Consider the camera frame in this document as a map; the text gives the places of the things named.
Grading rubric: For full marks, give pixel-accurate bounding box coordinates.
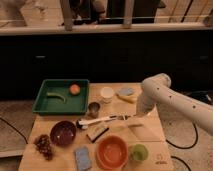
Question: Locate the silver metal fork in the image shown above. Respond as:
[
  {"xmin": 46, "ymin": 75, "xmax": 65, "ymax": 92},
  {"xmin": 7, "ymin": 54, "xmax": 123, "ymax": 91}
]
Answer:
[{"xmin": 115, "ymin": 115, "xmax": 134, "ymax": 121}]

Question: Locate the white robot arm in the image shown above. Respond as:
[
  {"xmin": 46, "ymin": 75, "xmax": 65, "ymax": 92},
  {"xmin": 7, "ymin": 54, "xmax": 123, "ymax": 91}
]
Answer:
[{"xmin": 136, "ymin": 73, "xmax": 213, "ymax": 136}]

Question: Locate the blue sponge near cup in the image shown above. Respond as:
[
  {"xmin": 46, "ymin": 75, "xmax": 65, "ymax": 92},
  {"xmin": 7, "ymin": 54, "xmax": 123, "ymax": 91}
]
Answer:
[{"xmin": 117, "ymin": 87, "xmax": 134, "ymax": 96}]

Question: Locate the white paper cup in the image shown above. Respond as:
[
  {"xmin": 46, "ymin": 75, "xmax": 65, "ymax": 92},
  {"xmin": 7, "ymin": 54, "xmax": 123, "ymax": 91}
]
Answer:
[{"xmin": 100, "ymin": 87, "xmax": 115, "ymax": 103}]

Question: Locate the green plastic cup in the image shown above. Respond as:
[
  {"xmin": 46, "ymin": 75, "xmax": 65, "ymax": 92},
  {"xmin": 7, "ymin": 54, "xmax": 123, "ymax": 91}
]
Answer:
[{"xmin": 130, "ymin": 144, "xmax": 149, "ymax": 162}]

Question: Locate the small metal cup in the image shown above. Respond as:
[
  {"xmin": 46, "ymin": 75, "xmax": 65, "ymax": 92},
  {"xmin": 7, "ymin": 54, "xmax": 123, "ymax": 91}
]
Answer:
[{"xmin": 88, "ymin": 102, "xmax": 100, "ymax": 118}]

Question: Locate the yellow banana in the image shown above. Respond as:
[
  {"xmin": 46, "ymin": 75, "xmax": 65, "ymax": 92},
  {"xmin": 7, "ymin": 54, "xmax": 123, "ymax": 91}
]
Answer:
[{"xmin": 117, "ymin": 95, "xmax": 136, "ymax": 104}]

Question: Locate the wooden block brush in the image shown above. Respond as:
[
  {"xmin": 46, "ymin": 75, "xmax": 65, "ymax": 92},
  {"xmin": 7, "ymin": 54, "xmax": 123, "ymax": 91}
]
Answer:
[{"xmin": 87, "ymin": 123, "xmax": 109, "ymax": 143}]

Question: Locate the orange bowl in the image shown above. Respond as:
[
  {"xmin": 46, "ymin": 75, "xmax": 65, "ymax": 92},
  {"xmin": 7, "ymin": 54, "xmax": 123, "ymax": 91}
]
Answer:
[{"xmin": 95, "ymin": 135, "xmax": 128, "ymax": 170}]

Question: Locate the dark blue bag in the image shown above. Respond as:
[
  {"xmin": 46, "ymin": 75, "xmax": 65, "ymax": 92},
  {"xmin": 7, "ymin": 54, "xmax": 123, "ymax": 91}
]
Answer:
[{"xmin": 198, "ymin": 92, "xmax": 212, "ymax": 104}]

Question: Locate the orange fruit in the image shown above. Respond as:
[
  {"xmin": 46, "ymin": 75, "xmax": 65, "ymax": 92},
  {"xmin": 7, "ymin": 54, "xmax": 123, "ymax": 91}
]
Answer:
[{"xmin": 69, "ymin": 84, "xmax": 80, "ymax": 95}]

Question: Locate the blue sponge front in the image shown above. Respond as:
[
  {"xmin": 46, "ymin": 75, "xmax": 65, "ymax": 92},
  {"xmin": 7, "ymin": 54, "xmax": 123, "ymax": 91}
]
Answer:
[{"xmin": 74, "ymin": 146, "xmax": 92, "ymax": 171}]

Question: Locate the purple bowl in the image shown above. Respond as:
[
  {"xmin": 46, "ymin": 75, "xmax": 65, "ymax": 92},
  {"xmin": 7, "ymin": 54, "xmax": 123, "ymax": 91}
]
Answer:
[{"xmin": 50, "ymin": 121, "xmax": 76, "ymax": 147}]

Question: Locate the green plastic tray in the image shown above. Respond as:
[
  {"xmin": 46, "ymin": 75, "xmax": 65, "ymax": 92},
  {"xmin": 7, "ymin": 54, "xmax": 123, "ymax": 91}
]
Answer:
[{"xmin": 32, "ymin": 79, "xmax": 89, "ymax": 116}]

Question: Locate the green bean pod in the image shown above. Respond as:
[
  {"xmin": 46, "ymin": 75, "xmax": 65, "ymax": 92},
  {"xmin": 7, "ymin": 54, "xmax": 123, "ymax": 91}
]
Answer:
[{"xmin": 46, "ymin": 92, "xmax": 67, "ymax": 103}]

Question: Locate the bunch of dark grapes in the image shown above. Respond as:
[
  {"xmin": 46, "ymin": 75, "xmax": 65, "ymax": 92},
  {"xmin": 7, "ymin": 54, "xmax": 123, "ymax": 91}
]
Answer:
[{"xmin": 34, "ymin": 134, "xmax": 53, "ymax": 161}]

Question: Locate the black power cable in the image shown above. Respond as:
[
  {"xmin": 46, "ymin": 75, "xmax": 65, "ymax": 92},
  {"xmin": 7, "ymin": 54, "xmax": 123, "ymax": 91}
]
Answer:
[{"xmin": 165, "ymin": 122, "xmax": 200, "ymax": 171}]

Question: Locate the black cable left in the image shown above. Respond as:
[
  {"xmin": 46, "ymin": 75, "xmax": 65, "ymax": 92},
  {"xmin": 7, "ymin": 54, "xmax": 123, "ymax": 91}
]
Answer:
[{"xmin": 0, "ymin": 116, "xmax": 29, "ymax": 145}]

